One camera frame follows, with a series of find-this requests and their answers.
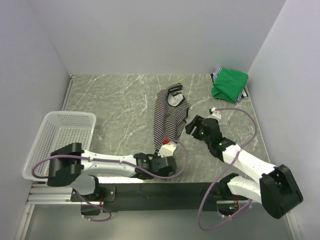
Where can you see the green folded tank top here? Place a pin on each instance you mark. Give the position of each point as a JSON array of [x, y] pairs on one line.
[[228, 85]]

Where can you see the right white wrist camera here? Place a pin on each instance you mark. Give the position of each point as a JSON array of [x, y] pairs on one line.
[[214, 114]]

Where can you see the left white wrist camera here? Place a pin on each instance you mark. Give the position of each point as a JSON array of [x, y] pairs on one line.
[[167, 149]]

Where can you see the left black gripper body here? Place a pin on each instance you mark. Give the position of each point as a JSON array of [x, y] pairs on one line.
[[166, 175]]

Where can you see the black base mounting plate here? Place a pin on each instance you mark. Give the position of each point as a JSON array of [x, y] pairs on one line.
[[118, 197]]

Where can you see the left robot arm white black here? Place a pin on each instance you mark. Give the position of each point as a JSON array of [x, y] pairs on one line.
[[82, 170]]

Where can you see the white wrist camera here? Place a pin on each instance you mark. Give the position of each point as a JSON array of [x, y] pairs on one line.
[[214, 114], [167, 149]]

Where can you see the blue white striped folded top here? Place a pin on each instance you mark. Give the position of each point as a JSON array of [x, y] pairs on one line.
[[217, 72]]

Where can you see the black white striped tank top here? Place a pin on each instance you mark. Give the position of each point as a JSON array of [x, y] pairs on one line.
[[170, 115]]

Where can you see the white plastic basket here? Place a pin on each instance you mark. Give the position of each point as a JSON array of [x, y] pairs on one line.
[[77, 127]]

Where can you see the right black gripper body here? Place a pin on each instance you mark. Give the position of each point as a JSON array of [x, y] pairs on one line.
[[206, 138]]

